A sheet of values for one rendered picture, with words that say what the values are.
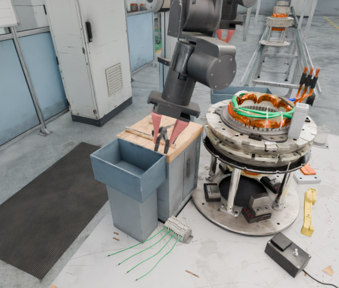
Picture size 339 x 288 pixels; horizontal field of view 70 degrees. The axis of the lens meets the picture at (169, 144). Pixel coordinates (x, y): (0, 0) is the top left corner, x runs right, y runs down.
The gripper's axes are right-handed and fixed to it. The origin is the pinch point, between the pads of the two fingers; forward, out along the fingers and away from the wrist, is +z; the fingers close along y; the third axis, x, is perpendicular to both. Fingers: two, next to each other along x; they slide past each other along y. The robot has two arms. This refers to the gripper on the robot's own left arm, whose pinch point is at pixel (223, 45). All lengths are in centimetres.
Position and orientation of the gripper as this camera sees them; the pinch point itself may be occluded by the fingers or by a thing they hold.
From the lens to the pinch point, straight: 94.5
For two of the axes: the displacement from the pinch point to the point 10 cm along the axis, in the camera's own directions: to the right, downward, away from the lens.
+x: 1.9, -6.9, 7.0
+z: 0.2, 7.1, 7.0
